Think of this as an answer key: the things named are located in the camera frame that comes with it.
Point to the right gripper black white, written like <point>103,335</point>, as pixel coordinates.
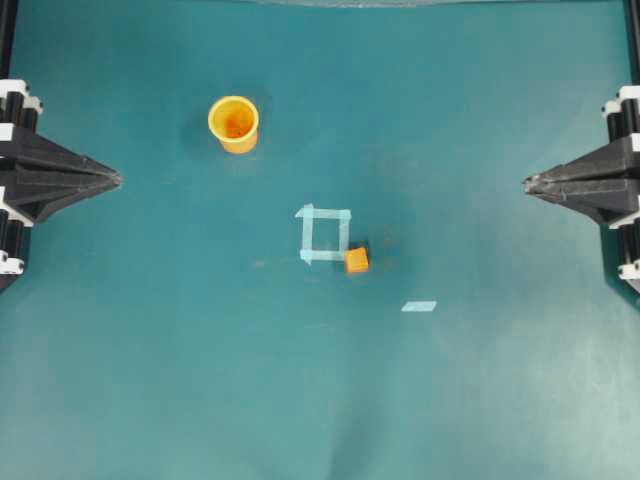
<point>607,202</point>

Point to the black left frame post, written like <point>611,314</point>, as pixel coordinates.
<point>8,18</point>

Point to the orange plastic cup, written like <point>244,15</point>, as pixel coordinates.
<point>234,121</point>

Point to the orange cube block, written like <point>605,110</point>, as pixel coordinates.
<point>356,260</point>

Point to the light blue tape strip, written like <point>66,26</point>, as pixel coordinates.
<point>419,306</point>

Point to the black right frame post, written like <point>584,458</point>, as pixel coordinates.
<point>632,22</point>

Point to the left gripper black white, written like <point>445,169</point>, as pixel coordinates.
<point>23,204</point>

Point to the black frame post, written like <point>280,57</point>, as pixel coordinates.
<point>632,22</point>
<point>8,18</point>

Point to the light blue tape square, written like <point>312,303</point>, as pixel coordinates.
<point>308,214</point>

